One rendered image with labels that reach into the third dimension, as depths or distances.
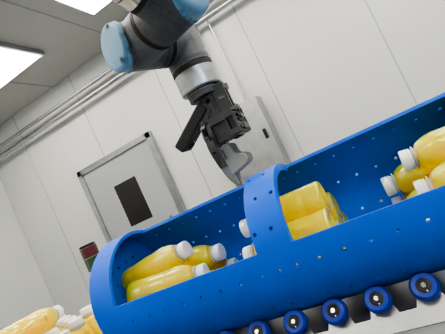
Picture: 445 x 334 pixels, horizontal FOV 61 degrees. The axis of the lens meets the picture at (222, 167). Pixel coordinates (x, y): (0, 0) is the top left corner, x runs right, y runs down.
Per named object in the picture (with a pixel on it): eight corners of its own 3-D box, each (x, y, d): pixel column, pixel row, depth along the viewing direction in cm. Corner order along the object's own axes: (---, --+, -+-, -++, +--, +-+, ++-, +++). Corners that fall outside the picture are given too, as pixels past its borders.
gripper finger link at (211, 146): (224, 167, 76) (205, 127, 76) (218, 169, 77) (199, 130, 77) (232, 164, 80) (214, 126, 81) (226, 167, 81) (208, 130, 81)
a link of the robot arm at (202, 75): (167, 81, 78) (188, 85, 87) (177, 102, 78) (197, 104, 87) (202, 58, 75) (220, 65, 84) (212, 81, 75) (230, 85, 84)
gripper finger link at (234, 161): (255, 179, 75) (236, 137, 76) (230, 190, 78) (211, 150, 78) (259, 177, 78) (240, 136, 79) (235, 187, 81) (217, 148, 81)
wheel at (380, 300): (380, 279, 63) (383, 281, 64) (356, 291, 64) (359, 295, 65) (396, 304, 60) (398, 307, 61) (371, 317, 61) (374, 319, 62)
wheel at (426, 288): (427, 265, 60) (429, 268, 61) (401, 279, 61) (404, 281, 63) (446, 291, 57) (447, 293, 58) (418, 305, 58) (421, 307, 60)
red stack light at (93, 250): (91, 256, 140) (87, 246, 140) (79, 262, 142) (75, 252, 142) (102, 250, 146) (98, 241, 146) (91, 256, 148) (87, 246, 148)
